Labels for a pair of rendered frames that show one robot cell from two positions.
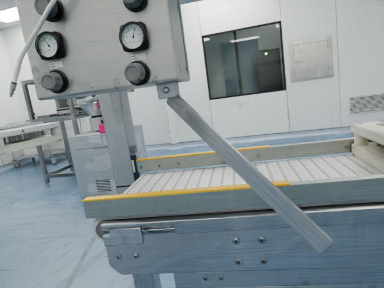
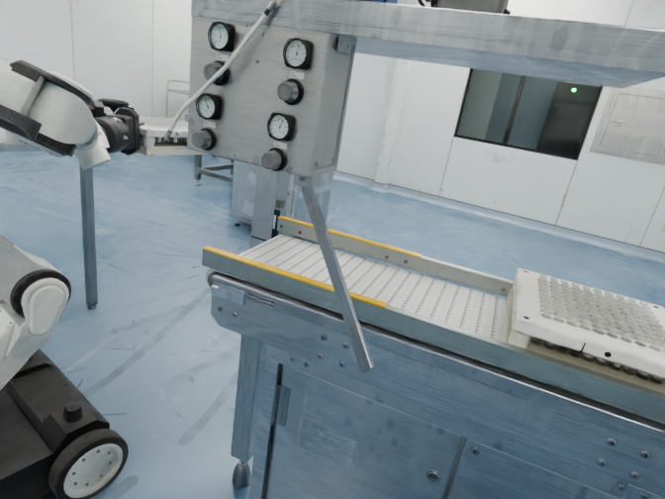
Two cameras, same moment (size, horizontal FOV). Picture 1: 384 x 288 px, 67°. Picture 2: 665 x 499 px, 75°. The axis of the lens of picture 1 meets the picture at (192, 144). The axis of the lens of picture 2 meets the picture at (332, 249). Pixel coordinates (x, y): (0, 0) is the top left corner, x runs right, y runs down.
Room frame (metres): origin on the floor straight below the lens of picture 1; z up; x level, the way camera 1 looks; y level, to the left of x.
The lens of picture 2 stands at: (-0.20, -0.15, 1.20)
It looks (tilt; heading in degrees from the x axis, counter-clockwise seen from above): 20 degrees down; 10
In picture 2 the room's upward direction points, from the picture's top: 9 degrees clockwise
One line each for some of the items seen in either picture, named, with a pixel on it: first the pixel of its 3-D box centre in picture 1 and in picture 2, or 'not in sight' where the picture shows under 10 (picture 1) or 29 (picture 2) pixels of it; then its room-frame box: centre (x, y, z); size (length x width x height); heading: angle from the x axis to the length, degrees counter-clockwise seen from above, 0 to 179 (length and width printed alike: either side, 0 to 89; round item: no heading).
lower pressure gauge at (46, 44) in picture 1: (49, 46); (208, 106); (0.43, 0.18, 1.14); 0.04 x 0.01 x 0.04; 80
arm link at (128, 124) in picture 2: not in sight; (118, 133); (0.83, 0.64, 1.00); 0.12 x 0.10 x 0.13; 7
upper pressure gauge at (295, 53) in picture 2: not in sight; (297, 53); (0.40, 0.04, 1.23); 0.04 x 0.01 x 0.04; 80
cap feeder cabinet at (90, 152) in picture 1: (112, 163); (283, 184); (3.21, 0.92, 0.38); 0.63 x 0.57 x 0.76; 75
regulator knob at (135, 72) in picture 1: (134, 69); (272, 156); (0.40, 0.06, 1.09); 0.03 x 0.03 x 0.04; 80
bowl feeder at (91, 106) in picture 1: (102, 113); not in sight; (3.27, 0.95, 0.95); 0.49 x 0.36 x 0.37; 75
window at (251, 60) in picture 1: (243, 62); (527, 95); (5.30, -1.11, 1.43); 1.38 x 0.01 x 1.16; 75
